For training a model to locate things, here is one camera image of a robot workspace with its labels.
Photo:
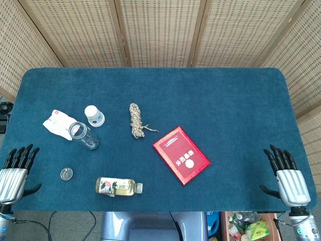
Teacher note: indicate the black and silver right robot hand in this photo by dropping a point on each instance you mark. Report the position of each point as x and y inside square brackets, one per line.
[292, 184]

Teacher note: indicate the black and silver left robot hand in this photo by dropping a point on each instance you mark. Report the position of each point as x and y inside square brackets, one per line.
[11, 180]

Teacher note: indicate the round jar lid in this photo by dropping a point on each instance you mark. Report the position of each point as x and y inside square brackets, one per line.
[66, 173]

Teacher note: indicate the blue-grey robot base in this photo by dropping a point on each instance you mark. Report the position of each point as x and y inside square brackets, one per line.
[150, 226]

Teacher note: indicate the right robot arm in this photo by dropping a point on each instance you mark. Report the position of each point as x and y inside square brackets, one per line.
[303, 223]

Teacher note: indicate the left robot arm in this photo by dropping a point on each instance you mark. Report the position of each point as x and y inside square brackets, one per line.
[4, 221]

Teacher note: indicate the clear glass jar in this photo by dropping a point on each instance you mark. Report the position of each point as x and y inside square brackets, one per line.
[87, 140]

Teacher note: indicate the plastic bottle yellow liquid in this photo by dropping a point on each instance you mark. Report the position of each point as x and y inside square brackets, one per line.
[113, 187]

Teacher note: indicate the white floral paper cup stack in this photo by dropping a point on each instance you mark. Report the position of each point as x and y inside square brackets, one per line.
[94, 116]

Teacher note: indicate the green snack packet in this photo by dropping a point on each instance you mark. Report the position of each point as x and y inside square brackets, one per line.
[259, 229]

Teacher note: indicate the white tissue packet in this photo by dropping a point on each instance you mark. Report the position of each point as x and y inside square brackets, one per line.
[54, 123]

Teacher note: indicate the cardboard box of trash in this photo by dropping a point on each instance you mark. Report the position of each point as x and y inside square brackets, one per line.
[225, 226]

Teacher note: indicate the blue plastic container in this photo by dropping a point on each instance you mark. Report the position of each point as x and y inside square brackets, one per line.
[213, 223]

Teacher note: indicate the red certificate book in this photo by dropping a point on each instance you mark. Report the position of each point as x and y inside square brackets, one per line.
[181, 155]

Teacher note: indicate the blue table mat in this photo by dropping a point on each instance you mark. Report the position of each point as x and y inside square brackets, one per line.
[200, 100]

